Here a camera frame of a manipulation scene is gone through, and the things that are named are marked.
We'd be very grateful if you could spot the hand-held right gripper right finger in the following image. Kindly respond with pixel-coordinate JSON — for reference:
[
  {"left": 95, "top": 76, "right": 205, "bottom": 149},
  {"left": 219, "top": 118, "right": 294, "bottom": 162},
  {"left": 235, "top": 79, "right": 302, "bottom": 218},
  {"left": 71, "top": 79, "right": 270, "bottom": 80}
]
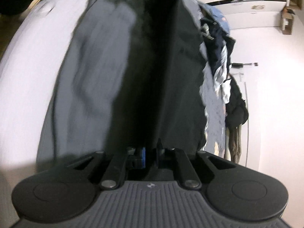
[{"left": 156, "top": 139, "right": 238, "bottom": 191}]

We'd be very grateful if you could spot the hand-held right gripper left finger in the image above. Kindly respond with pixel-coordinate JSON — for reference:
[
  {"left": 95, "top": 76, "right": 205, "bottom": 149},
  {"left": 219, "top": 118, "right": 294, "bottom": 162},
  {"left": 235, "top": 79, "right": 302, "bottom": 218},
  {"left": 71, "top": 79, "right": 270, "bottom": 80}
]
[{"left": 67, "top": 146, "right": 146, "bottom": 191}]

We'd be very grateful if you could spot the black t-shirt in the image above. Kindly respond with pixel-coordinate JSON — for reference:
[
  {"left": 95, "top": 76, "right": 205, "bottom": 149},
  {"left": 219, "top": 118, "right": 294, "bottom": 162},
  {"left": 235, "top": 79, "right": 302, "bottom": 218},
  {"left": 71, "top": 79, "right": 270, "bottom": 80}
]
[{"left": 102, "top": 0, "right": 210, "bottom": 171}]

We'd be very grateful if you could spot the olive folded blanket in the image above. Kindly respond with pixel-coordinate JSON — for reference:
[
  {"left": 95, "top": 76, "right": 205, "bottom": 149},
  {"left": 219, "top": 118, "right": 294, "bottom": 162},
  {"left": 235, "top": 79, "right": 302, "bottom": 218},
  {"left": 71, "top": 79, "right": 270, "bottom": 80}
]
[{"left": 224, "top": 123, "right": 243, "bottom": 163}]

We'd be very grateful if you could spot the white wardrobe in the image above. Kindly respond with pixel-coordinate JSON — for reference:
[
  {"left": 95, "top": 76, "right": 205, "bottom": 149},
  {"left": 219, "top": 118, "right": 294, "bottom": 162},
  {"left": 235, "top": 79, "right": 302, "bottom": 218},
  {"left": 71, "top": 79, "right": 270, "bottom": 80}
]
[{"left": 207, "top": 0, "right": 289, "bottom": 30}]

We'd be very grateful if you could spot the navy garment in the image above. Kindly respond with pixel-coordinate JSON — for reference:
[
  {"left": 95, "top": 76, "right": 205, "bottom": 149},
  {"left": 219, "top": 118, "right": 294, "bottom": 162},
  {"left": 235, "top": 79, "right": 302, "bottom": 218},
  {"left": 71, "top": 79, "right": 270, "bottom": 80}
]
[{"left": 201, "top": 21, "right": 236, "bottom": 77}]

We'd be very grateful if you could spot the black puffer jacket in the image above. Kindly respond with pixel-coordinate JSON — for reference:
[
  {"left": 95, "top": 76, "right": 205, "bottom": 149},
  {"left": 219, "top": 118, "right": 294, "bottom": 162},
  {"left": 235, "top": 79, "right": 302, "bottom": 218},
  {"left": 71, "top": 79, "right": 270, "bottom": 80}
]
[{"left": 224, "top": 75, "right": 250, "bottom": 128}]

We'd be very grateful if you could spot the grey quilted blanket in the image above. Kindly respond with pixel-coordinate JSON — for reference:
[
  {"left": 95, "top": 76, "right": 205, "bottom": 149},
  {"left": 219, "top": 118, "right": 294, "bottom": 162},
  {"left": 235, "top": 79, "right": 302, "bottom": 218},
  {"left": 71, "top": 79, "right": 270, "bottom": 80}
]
[{"left": 36, "top": 0, "right": 229, "bottom": 167}]

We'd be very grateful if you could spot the black hairbrush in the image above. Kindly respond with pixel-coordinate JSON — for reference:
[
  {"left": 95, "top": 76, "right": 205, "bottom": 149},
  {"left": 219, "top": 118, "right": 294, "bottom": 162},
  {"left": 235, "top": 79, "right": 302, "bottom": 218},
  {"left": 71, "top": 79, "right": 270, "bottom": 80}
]
[{"left": 231, "top": 62, "right": 258, "bottom": 68}]

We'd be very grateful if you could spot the cardboard box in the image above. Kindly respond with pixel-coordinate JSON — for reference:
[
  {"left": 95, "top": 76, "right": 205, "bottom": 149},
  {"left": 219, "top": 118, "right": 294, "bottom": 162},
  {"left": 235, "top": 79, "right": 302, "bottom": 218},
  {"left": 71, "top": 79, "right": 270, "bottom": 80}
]
[{"left": 280, "top": 7, "right": 295, "bottom": 35}]

